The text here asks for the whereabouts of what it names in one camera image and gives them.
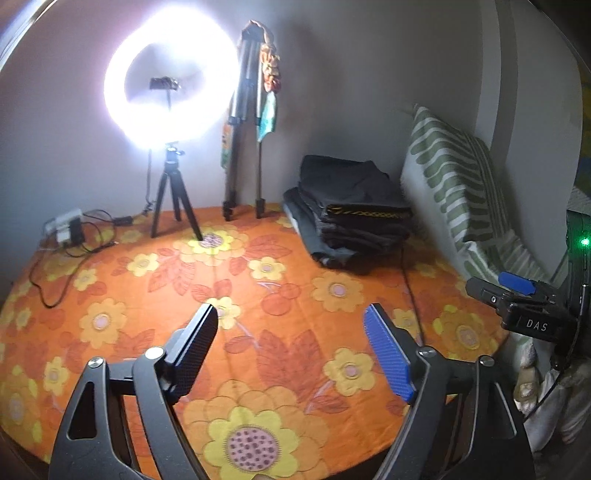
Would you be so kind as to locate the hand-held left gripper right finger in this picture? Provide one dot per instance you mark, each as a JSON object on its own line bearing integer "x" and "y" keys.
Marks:
{"x": 390, "y": 355}

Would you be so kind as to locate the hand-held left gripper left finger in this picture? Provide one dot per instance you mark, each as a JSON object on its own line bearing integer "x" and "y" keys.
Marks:
{"x": 196, "y": 346}

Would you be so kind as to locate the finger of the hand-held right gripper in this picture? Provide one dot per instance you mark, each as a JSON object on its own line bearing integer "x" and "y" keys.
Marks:
{"x": 485, "y": 290}
{"x": 515, "y": 281}

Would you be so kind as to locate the black pants with yellow stripes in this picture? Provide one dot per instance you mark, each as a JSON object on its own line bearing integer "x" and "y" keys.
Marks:
{"x": 360, "y": 189}

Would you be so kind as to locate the person's right hand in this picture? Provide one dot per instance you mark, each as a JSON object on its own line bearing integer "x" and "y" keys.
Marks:
{"x": 528, "y": 383}

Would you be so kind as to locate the orange floral bed sheet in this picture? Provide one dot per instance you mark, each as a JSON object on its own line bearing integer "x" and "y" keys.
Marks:
{"x": 138, "y": 295}

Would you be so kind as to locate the green white striped pillow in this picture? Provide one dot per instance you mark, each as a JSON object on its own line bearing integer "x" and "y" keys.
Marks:
{"x": 452, "y": 175}

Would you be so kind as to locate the stack of dark folded clothes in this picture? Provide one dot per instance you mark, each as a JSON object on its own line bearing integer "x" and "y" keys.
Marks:
{"x": 351, "y": 240}

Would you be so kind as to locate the black tripod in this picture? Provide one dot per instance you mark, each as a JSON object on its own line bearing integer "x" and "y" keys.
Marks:
{"x": 171, "y": 198}

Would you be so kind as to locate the white power strip with plugs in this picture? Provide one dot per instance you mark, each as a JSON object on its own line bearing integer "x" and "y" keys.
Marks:
{"x": 64, "y": 220}

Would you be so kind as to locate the silver tripod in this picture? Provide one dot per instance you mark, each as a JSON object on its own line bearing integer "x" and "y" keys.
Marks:
{"x": 242, "y": 129}

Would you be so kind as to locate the black phone holder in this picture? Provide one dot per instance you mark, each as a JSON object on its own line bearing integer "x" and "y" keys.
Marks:
{"x": 164, "y": 84}

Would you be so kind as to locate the colourful cloth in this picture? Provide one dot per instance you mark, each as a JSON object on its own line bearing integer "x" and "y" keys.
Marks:
{"x": 270, "y": 74}

